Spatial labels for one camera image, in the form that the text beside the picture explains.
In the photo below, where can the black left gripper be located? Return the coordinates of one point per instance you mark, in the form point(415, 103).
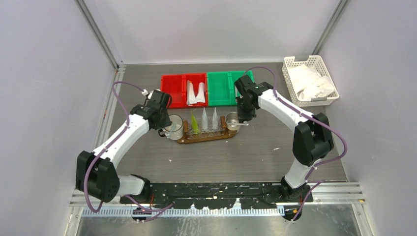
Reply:
point(166, 123)

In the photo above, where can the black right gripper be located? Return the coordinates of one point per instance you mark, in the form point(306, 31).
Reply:
point(243, 116)

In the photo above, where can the white toothbrush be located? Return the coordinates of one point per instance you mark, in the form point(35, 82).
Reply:
point(172, 129)
point(239, 123)

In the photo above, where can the shiny metal cup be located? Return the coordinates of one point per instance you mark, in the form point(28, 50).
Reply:
point(232, 117)

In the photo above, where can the white enamel mug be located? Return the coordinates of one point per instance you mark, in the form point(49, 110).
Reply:
point(175, 130)

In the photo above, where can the grey toothpaste tube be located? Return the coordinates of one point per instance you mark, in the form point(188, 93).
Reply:
point(215, 122)

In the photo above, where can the lime green toothpaste tube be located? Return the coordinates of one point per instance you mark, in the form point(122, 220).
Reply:
point(194, 124)

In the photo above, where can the clear acrylic wooden rack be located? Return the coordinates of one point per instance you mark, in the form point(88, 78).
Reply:
point(210, 128)

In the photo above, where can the brown oval wooden tray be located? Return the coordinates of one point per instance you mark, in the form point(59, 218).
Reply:
point(189, 137)

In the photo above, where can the white toothpaste tube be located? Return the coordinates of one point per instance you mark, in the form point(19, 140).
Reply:
point(191, 97)
point(200, 97)
point(204, 121)

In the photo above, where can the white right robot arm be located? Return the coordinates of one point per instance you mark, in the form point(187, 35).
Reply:
point(312, 141)

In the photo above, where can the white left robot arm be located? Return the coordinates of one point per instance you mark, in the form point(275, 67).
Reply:
point(96, 171)

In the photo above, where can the green plastic bin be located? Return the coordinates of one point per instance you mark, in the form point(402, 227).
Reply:
point(233, 77)
point(219, 89)

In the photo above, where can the red plastic bin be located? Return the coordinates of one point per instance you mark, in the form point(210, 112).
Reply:
point(174, 85)
point(196, 78)

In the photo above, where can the white crumpled cloth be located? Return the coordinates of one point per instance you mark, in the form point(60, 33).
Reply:
point(308, 83)

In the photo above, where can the white perforated plastic basket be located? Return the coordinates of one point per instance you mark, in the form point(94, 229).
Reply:
point(313, 61)

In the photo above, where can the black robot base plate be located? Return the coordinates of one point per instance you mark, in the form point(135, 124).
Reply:
point(218, 195)

